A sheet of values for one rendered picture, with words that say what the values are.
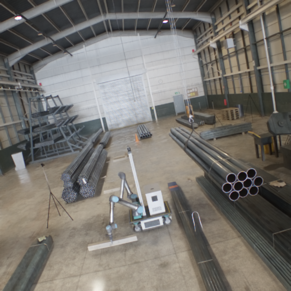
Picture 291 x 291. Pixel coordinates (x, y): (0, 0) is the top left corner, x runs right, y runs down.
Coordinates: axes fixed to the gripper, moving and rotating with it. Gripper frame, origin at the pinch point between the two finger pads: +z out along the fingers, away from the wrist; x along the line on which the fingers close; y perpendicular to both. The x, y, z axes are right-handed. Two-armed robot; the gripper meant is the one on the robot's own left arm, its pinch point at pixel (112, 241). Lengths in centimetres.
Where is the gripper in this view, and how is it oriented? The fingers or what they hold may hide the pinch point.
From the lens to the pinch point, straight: 555.9
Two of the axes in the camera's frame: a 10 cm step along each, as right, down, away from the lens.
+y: 9.7, -2.2, 0.5
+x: -0.9, -2.0, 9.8
